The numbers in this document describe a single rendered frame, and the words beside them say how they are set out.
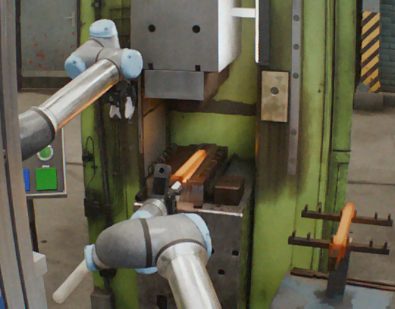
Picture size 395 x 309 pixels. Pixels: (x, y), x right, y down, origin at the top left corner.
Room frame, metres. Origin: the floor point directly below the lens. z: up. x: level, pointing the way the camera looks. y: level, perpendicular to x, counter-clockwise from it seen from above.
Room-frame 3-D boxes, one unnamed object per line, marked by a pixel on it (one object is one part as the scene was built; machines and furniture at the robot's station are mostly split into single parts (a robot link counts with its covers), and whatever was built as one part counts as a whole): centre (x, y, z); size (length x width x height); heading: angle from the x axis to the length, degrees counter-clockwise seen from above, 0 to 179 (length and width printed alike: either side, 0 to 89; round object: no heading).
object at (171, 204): (1.75, 0.11, 0.99); 0.12 x 0.08 x 0.09; 166
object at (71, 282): (1.97, 0.43, 0.62); 0.44 x 0.05 x 0.05; 166
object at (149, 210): (1.59, 0.15, 1.00); 0.11 x 0.08 x 0.09; 166
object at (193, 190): (2.18, 0.03, 0.96); 0.42 x 0.20 x 0.09; 166
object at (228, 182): (1.99, -0.11, 0.95); 0.12 x 0.08 x 0.06; 166
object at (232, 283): (2.18, -0.03, 0.69); 0.56 x 0.38 x 0.45; 166
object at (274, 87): (2.03, -0.26, 1.27); 0.09 x 0.02 x 0.17; 76
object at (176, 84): (2.18, 0.03, 1.32); 0.42 x 0.20 x 0.10; 166
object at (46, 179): (1.92, 0.52, 1.01); 0.07 x 0.05 x 0.07; 101
